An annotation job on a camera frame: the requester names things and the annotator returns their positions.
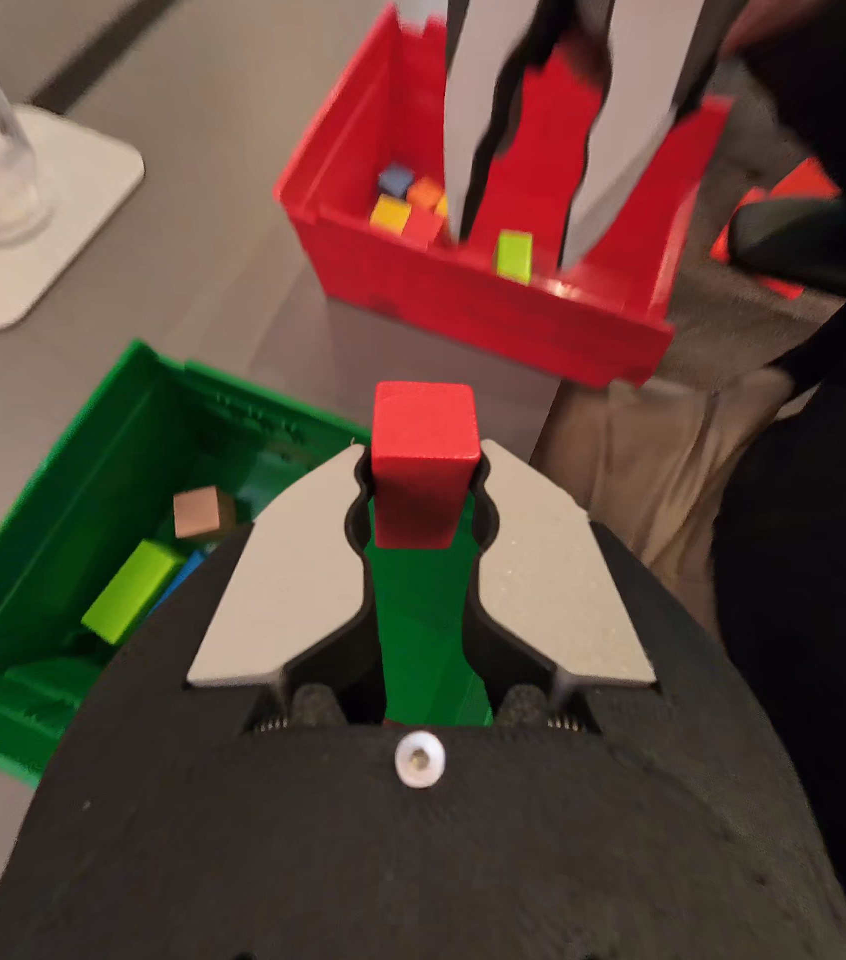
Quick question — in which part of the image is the black chair armrest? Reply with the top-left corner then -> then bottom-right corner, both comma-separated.
726,195 -> 846,301

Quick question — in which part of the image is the brown wooden cube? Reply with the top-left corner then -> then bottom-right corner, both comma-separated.
173,486 -> 238,543

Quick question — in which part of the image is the blue wooden block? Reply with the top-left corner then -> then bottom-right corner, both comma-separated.
145,549 -> 210,612

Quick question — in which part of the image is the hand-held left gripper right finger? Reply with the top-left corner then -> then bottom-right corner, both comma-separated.
462,438 -> 658,714

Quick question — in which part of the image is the person's right forearm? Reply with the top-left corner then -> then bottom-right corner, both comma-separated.
738,0 -> 846,219

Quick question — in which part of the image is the short lime green block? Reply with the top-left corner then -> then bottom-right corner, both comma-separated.
494,230 -> 534,286

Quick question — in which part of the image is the green plastic bin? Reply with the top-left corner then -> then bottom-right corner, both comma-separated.
0,339 -> 495,787

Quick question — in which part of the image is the red plastic bin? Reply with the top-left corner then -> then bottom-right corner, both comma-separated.
275,3 -> 735,389

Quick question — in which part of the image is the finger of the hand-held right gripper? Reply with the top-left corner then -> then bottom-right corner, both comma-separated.
558,0 -> 731,273
444,0 -> 544,245

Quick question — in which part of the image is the person's khaki trouser leg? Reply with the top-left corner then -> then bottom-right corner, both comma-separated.
531,367 -> 799,624

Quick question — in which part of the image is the red wooden cube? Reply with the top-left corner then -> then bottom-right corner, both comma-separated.
400,208 -> 445,250

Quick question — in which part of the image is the long lime green block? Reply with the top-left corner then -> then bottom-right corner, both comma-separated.
81,540 -> 187,646

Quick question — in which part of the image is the white stand base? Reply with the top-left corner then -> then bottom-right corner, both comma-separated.
0,103 -> 146,333

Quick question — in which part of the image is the red wooden block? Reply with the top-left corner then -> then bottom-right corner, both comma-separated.
370,381 -> 482,550

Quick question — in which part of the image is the yellow wooden cube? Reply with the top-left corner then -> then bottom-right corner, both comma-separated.
370,195 -> 412,234

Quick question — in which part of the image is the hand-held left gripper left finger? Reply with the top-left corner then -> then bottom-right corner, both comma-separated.
185,442 -> 388,714

